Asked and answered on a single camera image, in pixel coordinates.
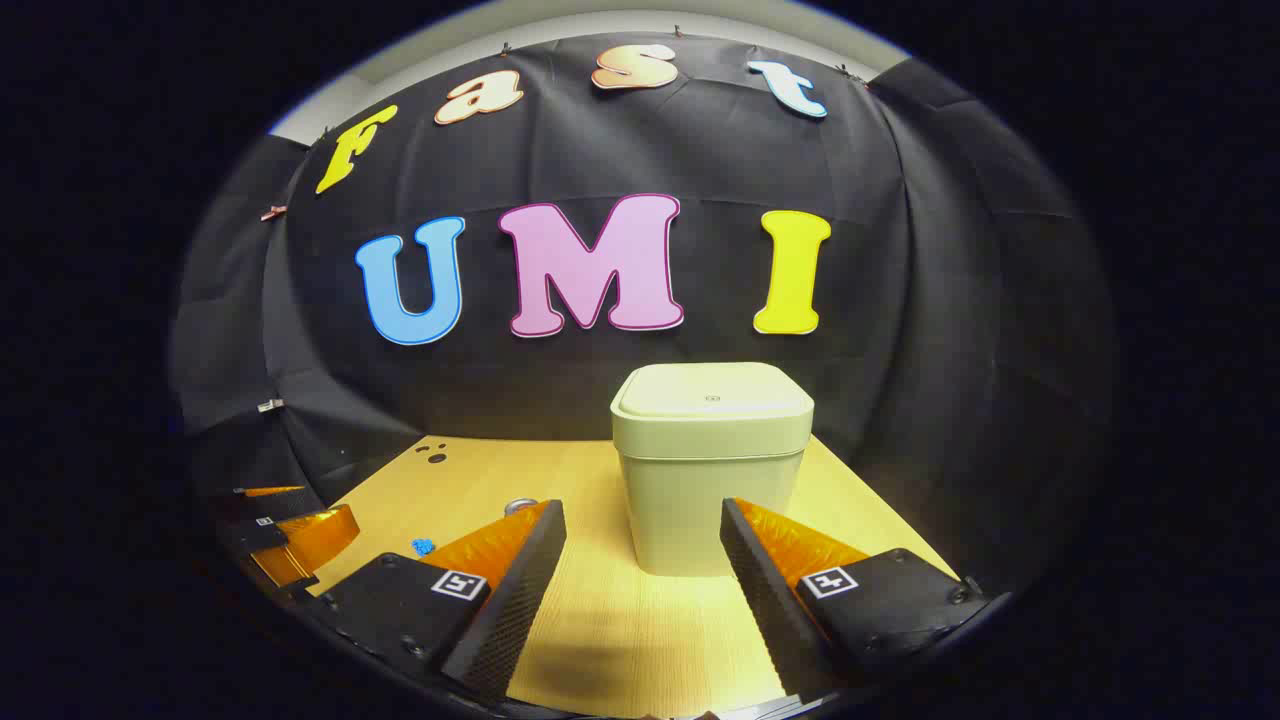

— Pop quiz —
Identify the wooden desktop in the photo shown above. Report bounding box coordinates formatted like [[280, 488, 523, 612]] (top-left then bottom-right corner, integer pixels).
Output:
[[305, 435, 961, 719]]

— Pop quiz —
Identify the black backdrop cloth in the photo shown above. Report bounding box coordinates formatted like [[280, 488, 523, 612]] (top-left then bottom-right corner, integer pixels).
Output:
[[168, 32, 1116, 591]]

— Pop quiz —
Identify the green desktop garbage bin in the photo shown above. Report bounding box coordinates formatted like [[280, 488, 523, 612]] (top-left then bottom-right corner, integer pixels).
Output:
[[610, 362, 815, 578]]

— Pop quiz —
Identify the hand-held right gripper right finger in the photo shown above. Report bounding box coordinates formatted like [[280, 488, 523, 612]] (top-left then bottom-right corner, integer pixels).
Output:
[[720, 497, 989, 701]]

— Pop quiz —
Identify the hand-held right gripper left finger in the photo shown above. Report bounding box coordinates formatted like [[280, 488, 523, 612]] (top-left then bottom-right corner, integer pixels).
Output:
[[312, 499, 567, 701]]

